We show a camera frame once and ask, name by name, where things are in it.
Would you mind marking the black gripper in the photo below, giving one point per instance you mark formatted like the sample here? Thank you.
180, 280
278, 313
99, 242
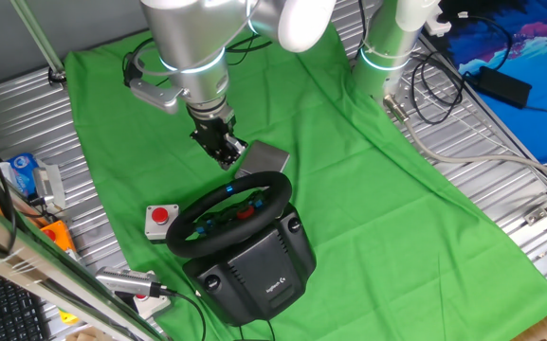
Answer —
209, 135

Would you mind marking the black steering wheel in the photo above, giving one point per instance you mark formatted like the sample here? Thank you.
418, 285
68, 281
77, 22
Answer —
180, 244

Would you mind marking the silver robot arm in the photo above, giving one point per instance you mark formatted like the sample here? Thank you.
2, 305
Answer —
192, 38

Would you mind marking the black wheel base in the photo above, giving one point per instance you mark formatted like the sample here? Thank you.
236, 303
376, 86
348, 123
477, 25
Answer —
254, 270

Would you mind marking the grey box red mushroom button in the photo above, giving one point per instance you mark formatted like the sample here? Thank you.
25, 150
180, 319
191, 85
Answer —
152, 229

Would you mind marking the green cloth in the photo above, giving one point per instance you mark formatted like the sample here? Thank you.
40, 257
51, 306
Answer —
372, 213

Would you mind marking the grey box small red button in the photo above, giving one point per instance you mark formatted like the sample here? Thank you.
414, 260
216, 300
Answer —
152, 305

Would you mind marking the orange box red button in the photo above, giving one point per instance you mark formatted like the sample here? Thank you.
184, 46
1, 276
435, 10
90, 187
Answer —
62, 239

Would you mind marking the blue tissue pack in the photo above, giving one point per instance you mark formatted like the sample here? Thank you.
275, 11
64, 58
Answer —
24, 173

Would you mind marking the thin metal tripod pole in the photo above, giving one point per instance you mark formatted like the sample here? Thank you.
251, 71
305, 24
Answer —
41, 38

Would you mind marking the black keyboard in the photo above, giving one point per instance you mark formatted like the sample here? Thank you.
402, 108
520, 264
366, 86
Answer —
7, 308

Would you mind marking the black power adapter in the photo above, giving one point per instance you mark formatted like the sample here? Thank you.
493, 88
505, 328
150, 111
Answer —
505, 87

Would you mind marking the blue patterned mouse pad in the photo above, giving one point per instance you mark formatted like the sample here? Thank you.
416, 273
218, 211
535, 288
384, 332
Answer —
538, 128

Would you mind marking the silver arm-mounted camera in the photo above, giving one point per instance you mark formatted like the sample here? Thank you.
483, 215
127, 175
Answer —
154, 95

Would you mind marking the long silver camera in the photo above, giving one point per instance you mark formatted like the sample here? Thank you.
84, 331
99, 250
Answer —
126, 280

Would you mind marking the small silver ribbed camera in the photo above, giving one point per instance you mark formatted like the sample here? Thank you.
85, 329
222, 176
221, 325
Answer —
48, 182

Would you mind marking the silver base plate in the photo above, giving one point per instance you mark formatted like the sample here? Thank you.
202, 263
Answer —
408, 95

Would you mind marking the aluminium frame bar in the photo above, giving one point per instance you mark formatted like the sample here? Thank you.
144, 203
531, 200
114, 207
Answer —
41, 274

